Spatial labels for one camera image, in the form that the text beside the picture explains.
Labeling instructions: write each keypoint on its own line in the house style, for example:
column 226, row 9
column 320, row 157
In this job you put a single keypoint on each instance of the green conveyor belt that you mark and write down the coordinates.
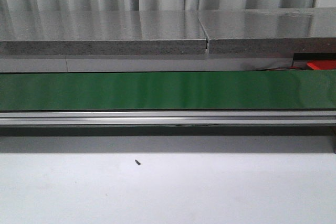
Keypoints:
column 168, row 90

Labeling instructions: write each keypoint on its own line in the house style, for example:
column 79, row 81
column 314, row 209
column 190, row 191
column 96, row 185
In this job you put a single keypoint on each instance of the red plastic tray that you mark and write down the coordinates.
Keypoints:
column 322, row 64

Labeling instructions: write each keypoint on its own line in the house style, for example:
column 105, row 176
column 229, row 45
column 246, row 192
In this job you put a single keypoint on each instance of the grey stone counter slab left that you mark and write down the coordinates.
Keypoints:
column 101, row 33

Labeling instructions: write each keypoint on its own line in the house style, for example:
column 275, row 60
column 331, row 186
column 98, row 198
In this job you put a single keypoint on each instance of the conveyor support leg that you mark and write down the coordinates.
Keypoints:
column 334, row 138

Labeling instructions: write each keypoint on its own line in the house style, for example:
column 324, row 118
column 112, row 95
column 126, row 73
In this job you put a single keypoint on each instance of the aluminium conveyor side rail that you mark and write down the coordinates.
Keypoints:
column 259, row 117

